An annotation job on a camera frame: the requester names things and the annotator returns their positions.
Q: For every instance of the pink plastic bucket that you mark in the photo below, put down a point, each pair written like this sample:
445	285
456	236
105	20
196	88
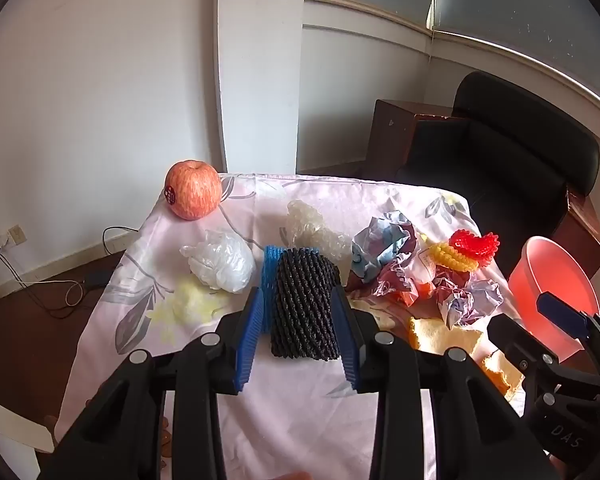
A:
545	275

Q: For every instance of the white wall socket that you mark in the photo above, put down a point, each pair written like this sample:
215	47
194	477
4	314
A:
16	236

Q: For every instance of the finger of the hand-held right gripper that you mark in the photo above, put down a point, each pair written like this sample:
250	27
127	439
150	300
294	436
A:
560	312
515	342

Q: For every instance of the crumpled blue white paper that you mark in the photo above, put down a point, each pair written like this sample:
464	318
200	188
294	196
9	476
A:
380	245

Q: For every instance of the black foam fruit net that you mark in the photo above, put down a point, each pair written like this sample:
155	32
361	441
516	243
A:
305	300

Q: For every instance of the red apple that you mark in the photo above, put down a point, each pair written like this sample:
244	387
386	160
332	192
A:
192	190

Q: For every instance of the blue foam fruit net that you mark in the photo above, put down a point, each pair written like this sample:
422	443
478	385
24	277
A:
270	280

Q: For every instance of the white board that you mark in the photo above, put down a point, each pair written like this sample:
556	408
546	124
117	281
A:
15	422

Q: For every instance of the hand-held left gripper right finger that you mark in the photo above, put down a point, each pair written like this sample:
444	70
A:
347	340

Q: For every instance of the pink floral tablecloth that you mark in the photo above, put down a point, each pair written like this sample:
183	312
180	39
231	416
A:
290	420

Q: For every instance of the white plastic bag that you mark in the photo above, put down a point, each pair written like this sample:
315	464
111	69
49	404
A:
220	260

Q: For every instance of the red foam fruit net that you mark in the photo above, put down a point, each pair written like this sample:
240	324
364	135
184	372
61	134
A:
472	245

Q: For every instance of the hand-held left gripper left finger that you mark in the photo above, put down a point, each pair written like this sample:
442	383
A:
245	340

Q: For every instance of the clear bubble wrap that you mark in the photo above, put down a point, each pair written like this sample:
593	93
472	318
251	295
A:
305	225

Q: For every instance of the yellow foam fruit net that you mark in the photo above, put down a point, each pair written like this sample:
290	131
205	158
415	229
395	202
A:
452	258

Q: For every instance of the black leather armchair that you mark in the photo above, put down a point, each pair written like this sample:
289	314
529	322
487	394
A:
480	160

